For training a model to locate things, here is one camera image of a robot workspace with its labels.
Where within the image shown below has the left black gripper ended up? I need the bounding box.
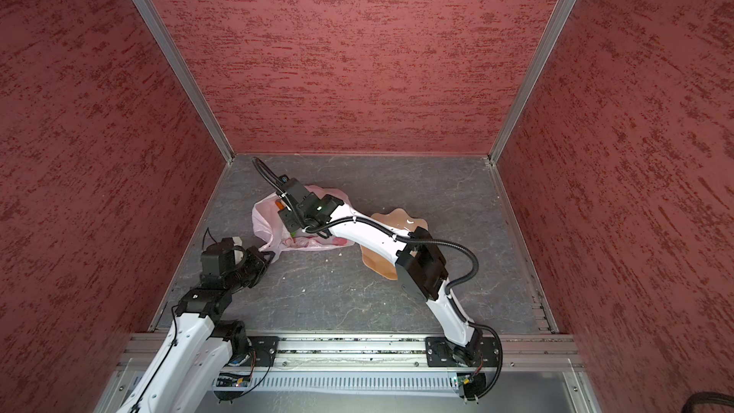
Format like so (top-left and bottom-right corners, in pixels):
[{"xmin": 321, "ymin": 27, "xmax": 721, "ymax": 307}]
[{"xmin": 226, "ymin": 246, "xmax": 276, "ymax": 292}]

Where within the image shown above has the pink plastic bag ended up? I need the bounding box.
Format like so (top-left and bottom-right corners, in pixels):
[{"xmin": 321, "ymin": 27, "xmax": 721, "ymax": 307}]
[{"xmin": 252, "ymin": 192, "xmax": 355, "ymax": 260}]

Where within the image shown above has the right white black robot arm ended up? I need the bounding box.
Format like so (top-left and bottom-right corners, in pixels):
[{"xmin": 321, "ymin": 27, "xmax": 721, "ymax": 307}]
[{"xmin": 271, "ymin": 175, "xmax": 482, "ymax": 366}]

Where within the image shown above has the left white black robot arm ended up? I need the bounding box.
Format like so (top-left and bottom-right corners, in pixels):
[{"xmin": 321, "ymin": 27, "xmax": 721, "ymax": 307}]
[{"xmin": 118, "ymin": 237, "xmax": 280, "ymax": 412}]

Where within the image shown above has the left small circuit board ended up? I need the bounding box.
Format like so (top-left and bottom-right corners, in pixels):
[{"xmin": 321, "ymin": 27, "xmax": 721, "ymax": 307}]
[{"xmin": 213, "ymin": 373, "xmax": 252, "ymax": 388}]

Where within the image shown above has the small circuit board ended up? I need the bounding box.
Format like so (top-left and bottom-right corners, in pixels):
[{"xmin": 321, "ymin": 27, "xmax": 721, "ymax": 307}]
[
  {"xmin": 213, "ymin": 373, "xmax": 252, "ymax": 388},
  {"xmin": 456, "ymin": 373, "xmax": 487, "ymax": 402}
]

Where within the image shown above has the right small circuit board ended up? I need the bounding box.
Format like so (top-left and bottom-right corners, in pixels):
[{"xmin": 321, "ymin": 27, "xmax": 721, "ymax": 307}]
[{"xmin": 456, "ymin": 373, "xmax": 487, "ymax": 402}]

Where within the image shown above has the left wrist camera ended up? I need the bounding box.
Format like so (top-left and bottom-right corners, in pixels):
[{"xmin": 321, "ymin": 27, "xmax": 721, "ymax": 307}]
[{"xmin": 220, "ymin": 236, "xmax": 243, "ymax": 250}]

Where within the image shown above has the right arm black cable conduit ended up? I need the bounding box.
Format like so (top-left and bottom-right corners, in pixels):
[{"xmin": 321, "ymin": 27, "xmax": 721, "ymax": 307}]
[{"xmin": 251, "ymin": 157, "xmax": 481, "ymax": 294}]

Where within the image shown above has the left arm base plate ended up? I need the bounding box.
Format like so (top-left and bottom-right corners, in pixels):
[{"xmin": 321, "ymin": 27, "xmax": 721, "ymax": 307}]
[{"xmin": 241, "ymin": 336, "xmax": 281, "ymax": 367}]

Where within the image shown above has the white slotted cable duct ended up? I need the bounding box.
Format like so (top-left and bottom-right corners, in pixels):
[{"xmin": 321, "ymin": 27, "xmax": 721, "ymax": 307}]
[{"xmin": 194, "ymin": 371, "xmax": 477, "ymax": 398}]

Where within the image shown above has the left aluminium corner post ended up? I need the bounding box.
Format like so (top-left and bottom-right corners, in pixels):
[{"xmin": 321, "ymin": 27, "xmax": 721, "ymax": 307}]
[{"xmin": 132, "ymin": 0, "xmax": 236, "ymax": 166}]

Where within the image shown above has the aluminium corner post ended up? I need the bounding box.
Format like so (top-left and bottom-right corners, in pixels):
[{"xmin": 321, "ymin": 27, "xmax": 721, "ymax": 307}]
[
  {"xmin": 489, "ymin": 0, "xmax": 577, "ymax": 167},
  {"xmin": 132, "ymin": 0, "xmax": 236, "ymax": 166}
]

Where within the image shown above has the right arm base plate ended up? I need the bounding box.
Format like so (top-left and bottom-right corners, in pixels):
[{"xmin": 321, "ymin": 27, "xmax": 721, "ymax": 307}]
[{"xmin": 424, "ymin": 333, "xmax": 503, "ymax": 368}]

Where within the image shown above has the aluminium front rail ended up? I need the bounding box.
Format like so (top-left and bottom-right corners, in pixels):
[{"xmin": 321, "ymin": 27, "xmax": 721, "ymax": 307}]
[{"xmin": 117, "ymin": 332, "xmax": 583, "ymax": 373}]

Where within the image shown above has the right aluminium corner post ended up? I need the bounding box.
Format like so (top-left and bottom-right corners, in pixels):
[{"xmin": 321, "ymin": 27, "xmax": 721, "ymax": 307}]
[{"xmin": 489, "ymin": 0, "xmax": 577, "ymax": 167}]

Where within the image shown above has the black cable bottom right corner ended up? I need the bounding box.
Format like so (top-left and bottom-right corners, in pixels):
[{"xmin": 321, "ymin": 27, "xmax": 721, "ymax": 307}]
[{"xmin": 680, "ymin": 391, "xmax": 734, "ymax": 413}]

